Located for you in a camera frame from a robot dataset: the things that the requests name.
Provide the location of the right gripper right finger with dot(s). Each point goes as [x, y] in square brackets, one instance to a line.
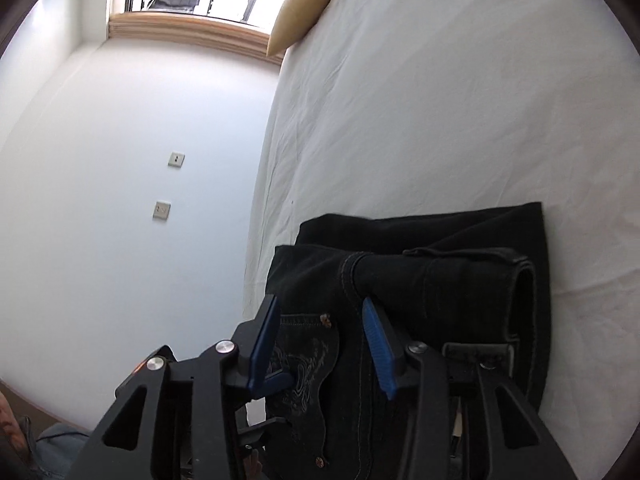
[463, 416]

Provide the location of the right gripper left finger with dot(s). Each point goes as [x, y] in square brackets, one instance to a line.
[181, 420]

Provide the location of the black denim pants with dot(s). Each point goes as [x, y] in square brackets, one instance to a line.
[476, 277]

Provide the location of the grey sleeved forearm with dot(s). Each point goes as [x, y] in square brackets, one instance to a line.
[52, 454]

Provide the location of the white bed sheet mattress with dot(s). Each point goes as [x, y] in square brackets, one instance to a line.
[396, 107]

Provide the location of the beige curtain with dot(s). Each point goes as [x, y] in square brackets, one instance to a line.
[192, 30]

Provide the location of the yellow pillow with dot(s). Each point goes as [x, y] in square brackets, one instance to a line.
[295, 19]

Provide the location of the lower wall socket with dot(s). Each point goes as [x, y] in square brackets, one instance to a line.
[161, 211]

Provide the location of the wall socket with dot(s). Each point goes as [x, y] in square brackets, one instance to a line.
[161, 211]
[176, 160]

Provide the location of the upper wall socket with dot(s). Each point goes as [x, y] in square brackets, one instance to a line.
[176, 160]

